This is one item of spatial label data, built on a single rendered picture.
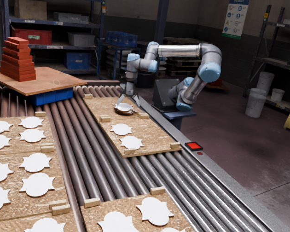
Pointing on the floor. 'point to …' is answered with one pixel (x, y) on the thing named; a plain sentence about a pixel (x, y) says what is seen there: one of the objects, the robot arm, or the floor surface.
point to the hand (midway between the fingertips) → (128, 107)
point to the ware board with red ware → (216, 86)
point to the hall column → (159, 31)
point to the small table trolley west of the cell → (114, 60)
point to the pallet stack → (190, 62)
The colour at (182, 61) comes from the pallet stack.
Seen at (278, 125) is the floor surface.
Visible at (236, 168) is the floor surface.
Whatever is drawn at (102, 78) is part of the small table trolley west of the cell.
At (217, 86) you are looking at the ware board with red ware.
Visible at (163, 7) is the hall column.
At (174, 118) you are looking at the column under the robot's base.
